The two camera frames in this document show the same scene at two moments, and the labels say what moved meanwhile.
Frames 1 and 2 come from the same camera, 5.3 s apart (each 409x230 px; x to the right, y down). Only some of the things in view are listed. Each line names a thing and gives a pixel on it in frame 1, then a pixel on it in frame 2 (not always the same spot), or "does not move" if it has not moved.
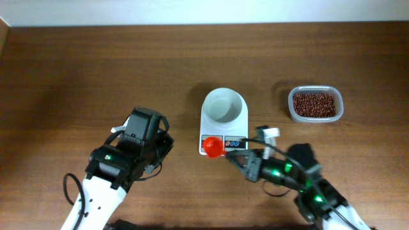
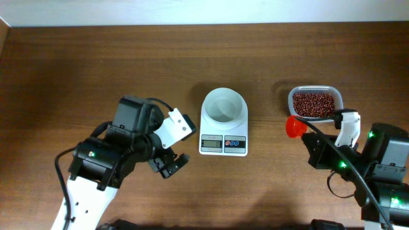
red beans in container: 314,105 does not move
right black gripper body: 254,165 to 316,148
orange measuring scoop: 213,147 to 294,127
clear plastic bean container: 316,103 does not move
